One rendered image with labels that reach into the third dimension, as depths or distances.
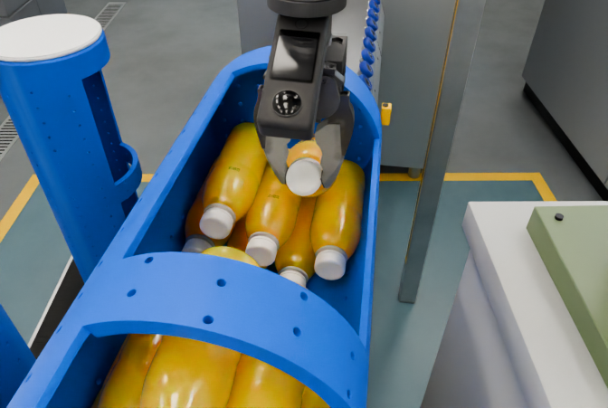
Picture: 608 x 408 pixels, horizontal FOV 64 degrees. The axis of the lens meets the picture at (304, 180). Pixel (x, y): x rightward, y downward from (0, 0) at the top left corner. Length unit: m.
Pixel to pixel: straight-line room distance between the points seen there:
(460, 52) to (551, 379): 0.96
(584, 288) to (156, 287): 0.36
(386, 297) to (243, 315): 1.59
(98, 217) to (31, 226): 0.95
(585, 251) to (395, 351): 1.33
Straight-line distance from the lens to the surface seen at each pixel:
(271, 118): 0.39
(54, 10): 4.20
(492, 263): 0.53
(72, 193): 1.50
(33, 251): 2.35
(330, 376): 0.39
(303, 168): 0.53
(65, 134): 1.39
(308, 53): 0.42
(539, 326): 0.49
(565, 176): 2.76
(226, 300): 0.37
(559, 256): 0.52
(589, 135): 2.71
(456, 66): 1.32
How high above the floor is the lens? 1.52
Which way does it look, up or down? 39 degrees down
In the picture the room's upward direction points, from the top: straight up
